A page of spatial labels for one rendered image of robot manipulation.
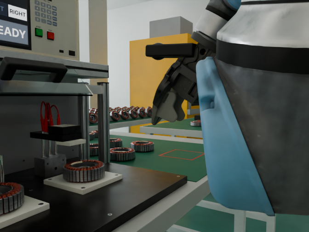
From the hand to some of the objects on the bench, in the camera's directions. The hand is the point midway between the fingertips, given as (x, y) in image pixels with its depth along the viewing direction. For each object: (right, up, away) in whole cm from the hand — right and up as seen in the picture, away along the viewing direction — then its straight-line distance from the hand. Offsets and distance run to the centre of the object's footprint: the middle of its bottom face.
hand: (153, 118), depth 60 cm
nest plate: (-19, -18, +15) cm, 30 cm away
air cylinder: (-32, -17, +22) cm, 42 cm away
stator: (-19, -16, +14) cm, 29 cm away
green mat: (-11, -16, +71) cm, 74 cm away
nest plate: (-32, -19, -6) cm, 38 cm away
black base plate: (-27, -21, +5) cm, 34 cm away
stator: (-6, -16, +67) cm, 70 cm away
